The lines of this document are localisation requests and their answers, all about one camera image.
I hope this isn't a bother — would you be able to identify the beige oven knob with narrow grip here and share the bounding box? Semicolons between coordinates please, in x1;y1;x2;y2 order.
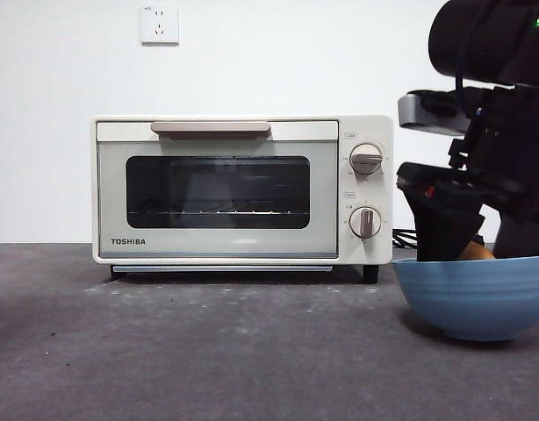
349;204;383;239

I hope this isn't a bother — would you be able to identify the metal wire oven rack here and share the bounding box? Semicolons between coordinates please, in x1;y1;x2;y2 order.
127;209;308;217

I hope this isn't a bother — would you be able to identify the oven door with beige handle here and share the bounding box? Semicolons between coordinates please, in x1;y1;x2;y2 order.
96;120;340;260

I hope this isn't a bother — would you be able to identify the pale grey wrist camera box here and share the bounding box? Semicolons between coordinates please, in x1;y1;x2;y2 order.
397;92;477;135

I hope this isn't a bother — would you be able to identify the brown potato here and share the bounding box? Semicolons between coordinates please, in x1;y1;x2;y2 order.
456;239;494;260

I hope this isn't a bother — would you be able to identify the black power cable with plug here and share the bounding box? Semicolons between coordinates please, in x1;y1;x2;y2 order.
392;228;418;249

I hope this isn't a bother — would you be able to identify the beige oven knob with wide grip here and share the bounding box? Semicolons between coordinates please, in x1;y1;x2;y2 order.
349;143;384;175

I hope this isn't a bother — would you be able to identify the white wall socket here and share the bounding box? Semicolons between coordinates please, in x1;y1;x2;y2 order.
140;3;181;46

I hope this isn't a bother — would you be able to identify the white Toshiba toaster oven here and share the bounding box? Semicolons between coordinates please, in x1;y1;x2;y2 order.
92;114;394;284

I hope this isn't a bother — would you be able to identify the blue bowl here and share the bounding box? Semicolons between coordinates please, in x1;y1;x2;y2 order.
392;253;539;343

